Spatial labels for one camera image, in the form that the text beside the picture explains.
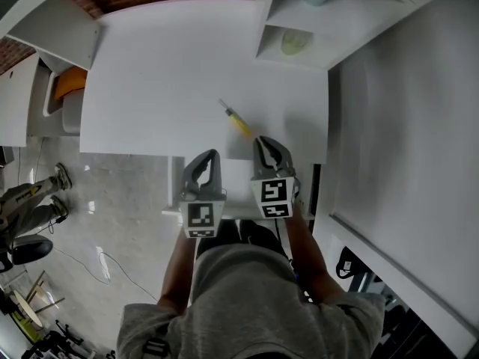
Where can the white chair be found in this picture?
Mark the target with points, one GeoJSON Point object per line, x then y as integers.
{"type": "Point", "coordinates": [71, 114]}

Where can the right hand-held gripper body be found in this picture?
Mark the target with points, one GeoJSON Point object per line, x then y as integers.
{"type": "Point", "coordinates": [275, 196]}

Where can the person's black trousers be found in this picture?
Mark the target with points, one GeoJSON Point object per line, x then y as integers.
{"type": "Point", "coordinates": [258, 234]}

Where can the round wooden table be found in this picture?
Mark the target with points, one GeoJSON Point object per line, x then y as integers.
{"type": "Point", "coordinates": [28, 309]}

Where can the orange seat cushion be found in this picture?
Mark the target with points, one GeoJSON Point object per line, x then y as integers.
{"type": "Point", "coordinates": [69, 82]}

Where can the white side desk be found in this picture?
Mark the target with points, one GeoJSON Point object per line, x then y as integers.
{"type": "Point", "coordinates": [16, 103]}

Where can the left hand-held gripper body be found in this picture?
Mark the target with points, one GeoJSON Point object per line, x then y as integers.
{"type": "Point", "coordinates": [202, 215]}

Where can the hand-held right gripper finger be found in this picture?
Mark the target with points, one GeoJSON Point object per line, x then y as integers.
{"type": "Point", "coordinates": [260, 161]}
{"type": "Point", "coordinates": [283, 157]}

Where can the black stool seat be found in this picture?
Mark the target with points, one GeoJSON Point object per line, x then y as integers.
{"type": "Point", "coordinates": [31, 249]}

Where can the pale green object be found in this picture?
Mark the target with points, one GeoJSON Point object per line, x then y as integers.
{"type": "Point", "coordinates": [296, 42]}

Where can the black bag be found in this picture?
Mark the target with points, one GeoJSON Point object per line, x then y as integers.
{"type": "Point", "coordinates": [348, 264]}

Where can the person's right forearm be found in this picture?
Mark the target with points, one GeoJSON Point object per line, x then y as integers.
{"type": "Point", "coordinates": [308, 256]}

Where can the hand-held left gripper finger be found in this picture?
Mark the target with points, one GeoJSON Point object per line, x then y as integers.
{"type": "Point", "coordinates": [190, 174]}
{"type": "Point", "coordinates": [216, 174]}

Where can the grey shirt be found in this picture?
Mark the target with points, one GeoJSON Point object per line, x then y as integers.
{"type": "Point", "coordinates": [254, 305]}

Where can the white shelf unit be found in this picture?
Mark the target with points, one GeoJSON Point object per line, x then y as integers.
{"type": "Point", "coordinates": [337, 32]}

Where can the person's left forearm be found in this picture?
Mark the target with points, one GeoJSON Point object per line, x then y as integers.
{"type": "Point", "coordinates": [179, 275]}

